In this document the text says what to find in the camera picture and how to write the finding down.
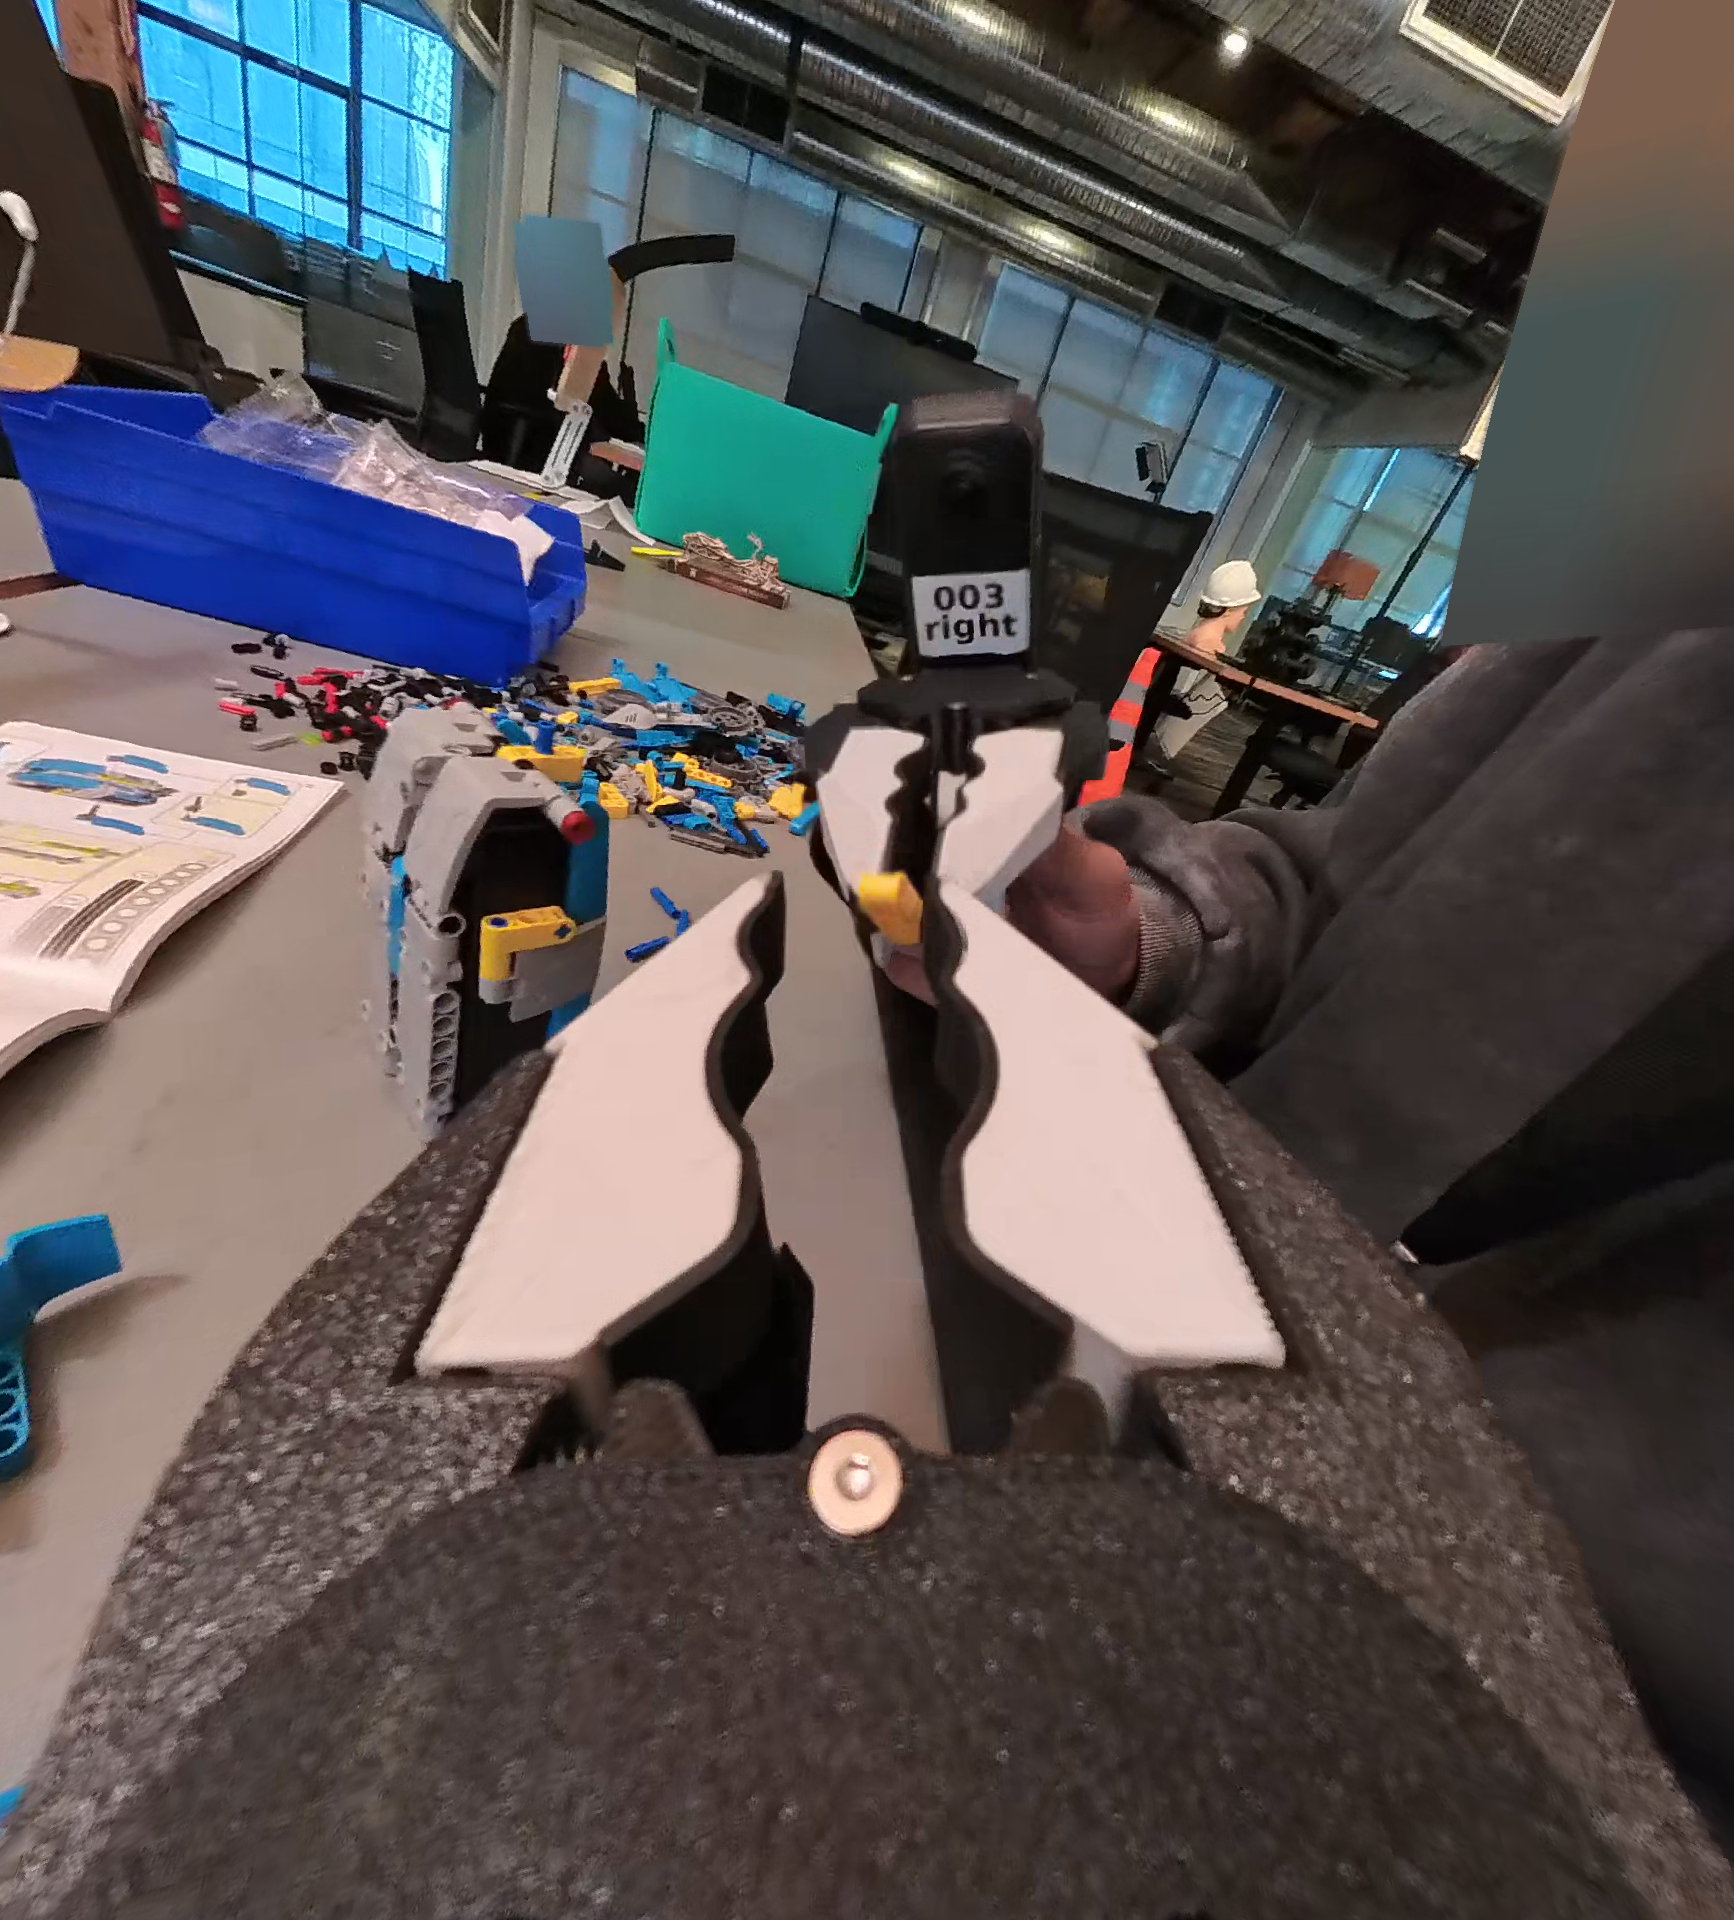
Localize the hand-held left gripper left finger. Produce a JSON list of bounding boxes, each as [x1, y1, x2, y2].
[[413, 872, 815, 1450]]

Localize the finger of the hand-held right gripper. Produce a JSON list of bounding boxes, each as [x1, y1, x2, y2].
[[815, 726, 943, 911], [938, 731, 1073, 925]]

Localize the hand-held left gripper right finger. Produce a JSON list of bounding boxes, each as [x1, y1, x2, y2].
[[878, 882, 1290, 1450]]

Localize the person's right forearm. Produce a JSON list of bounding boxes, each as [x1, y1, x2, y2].
[[1083, 623, 1734, 1248]]

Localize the grey desk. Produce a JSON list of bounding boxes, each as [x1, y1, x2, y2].
[[0, 477, 943, 1824]]

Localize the person's right hand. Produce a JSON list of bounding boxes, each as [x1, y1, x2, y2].
[[1005, 829, 1157, 1040]]

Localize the orange safety vest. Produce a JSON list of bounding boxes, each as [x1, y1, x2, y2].
[[1075, 645, 1165, 813]]

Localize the black display panel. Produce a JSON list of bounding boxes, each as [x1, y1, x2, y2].
[[1038, 473, 1214, 739]]

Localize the black television screen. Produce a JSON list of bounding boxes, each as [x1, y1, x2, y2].
[[784, 292, 982, 430]]

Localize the green plastic bin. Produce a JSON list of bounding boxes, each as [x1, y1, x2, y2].
[[630, 319, 902, 600]]

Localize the pile of small building bricks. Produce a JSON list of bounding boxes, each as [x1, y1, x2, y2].
[[213, 632, 828, 963]]

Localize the small wooden model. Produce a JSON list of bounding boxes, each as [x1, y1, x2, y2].
[[655, 533, 793, 610]]

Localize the wooden table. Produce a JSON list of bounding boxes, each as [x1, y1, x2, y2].
[[1152, 631, 1386, 813]]

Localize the grey blue brick car model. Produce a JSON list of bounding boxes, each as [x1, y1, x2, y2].
[[360, 702, 613, 1151]]

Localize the black office chair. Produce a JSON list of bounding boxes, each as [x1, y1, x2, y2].
[[407, 270, 485, 461]]

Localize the clear plastic bags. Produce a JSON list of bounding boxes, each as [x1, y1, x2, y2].
[[197, 375, 553, 543]]

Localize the building instruction booklet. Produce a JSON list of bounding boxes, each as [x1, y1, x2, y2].
[[0, 721, 348, 1181]]

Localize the blue plastic storage bin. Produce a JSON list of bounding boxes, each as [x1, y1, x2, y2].
[[0, 383, 588, 691]]

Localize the person's grey sweatshirt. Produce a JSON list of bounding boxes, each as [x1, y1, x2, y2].
[[1406, 1200, 1734, 1920]]

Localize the white ceiling vent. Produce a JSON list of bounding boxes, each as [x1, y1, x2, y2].
[[1406, 0, 1619, 123]]

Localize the metal ceiling duct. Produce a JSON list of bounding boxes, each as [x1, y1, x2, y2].
[[535, 0, 1544, 258]]

